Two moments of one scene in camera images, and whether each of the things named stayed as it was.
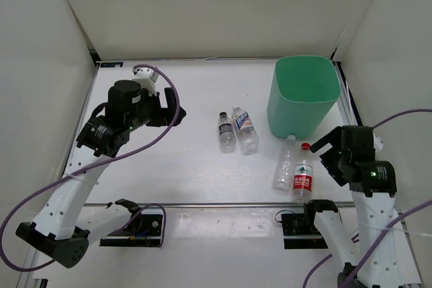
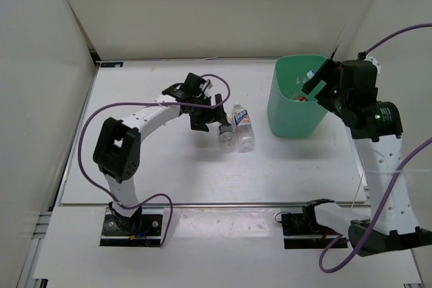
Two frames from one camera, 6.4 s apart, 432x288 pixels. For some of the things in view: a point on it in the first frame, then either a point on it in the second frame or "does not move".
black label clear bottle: (227, 133) does not move
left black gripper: (164, 116) → (212, 115)
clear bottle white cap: (283, 171) → (294, 88)
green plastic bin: (304, 91) does not move
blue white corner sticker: (111, 65) does not move
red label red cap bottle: (303, 177) → (300, 98)
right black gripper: (333, 138) → (329, 71)
